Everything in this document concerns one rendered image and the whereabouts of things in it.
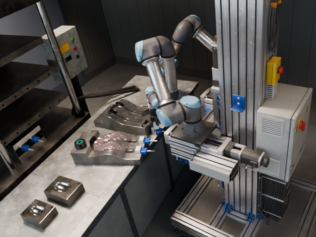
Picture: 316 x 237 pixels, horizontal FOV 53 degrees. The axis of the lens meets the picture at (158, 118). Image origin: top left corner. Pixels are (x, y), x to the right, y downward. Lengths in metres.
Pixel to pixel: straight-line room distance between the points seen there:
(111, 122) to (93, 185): 0.60
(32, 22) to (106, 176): 2.88
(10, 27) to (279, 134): 3.51
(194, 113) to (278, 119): 0.47
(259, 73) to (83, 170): 1.34
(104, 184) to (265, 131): 1.07
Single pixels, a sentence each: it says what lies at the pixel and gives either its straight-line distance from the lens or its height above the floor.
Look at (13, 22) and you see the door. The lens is 4.48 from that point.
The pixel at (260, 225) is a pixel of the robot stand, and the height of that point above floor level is 0.21.
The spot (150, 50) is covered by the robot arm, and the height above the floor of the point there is 1.55.
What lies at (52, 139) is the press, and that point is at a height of 0.79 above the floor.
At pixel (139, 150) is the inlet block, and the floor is 0.88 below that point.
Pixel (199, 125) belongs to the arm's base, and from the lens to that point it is 1.97.
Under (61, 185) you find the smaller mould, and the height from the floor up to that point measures 0.85.
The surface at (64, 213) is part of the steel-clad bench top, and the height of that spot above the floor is 0.80.
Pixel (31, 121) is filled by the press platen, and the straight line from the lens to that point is 2.64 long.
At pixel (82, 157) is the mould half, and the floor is 0.86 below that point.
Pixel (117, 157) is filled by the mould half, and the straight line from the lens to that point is 2.21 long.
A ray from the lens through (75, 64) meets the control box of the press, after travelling 2.99.
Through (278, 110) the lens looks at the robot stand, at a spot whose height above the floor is 1.23.
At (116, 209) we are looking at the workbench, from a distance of 2.27.
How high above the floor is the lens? 2.28
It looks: 35 degrees down
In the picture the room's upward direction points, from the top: 11 degrees counter-clockwise
